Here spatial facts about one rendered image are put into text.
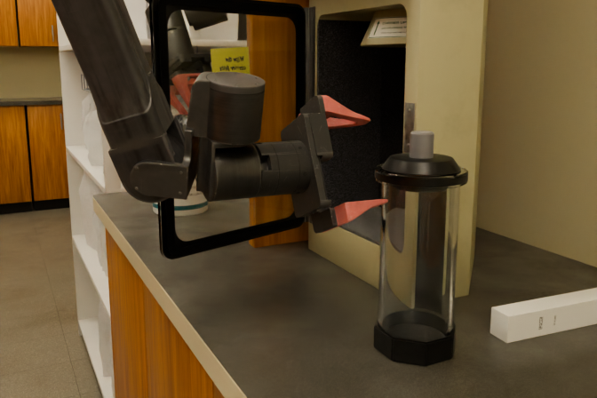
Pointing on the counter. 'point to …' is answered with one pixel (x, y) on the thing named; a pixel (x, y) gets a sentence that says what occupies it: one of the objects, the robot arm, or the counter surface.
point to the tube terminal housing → (425, 80)
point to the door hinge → (310, 60)
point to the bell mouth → (386, 29)
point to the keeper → (408, 124)
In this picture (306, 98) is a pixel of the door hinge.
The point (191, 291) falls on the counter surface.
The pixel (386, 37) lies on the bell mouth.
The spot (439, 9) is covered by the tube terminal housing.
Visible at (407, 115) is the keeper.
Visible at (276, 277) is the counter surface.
